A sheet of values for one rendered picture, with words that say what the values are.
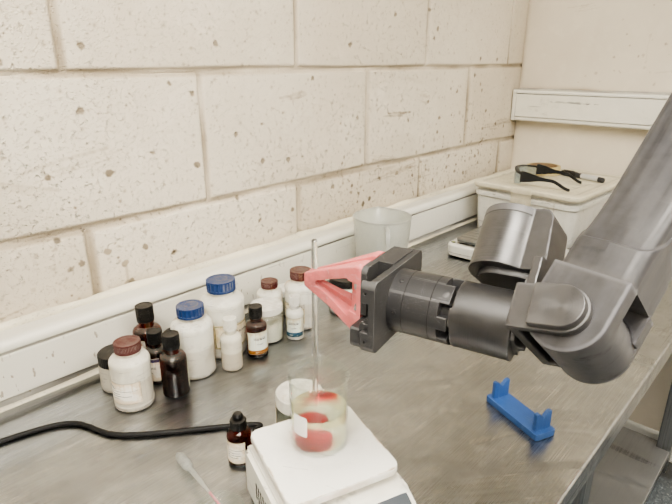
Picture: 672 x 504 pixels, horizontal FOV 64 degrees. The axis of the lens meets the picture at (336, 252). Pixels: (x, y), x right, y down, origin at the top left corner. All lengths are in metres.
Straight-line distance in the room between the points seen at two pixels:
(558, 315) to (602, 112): 1.44
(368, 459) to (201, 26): 0.73
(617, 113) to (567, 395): 1.08
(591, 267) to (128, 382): 0.61
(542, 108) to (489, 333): 1.47
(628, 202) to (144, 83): 0.72
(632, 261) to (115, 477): 0.60
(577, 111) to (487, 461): 1.30
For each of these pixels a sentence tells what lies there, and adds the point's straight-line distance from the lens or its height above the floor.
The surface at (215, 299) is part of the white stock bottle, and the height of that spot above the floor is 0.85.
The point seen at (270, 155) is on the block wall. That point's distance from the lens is 1.09.
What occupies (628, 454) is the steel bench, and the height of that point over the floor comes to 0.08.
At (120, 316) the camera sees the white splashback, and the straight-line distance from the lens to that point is 0.92.
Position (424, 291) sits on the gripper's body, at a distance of 0.45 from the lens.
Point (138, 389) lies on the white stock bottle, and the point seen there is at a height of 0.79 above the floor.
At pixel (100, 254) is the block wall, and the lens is 0.93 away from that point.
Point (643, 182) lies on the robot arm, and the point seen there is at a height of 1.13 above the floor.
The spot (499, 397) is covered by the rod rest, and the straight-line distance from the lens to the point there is 0.83.
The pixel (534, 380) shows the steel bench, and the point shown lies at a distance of 0.91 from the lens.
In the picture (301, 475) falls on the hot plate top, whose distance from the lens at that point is 0.56.
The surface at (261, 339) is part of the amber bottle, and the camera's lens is 0.90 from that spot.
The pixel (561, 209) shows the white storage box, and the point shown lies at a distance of 1.49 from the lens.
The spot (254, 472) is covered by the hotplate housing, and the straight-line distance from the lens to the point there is 0.61.
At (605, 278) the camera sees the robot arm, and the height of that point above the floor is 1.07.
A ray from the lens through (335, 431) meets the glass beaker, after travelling 0.57.
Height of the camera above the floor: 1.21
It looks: 20 degrees down
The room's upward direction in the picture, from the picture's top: straight up
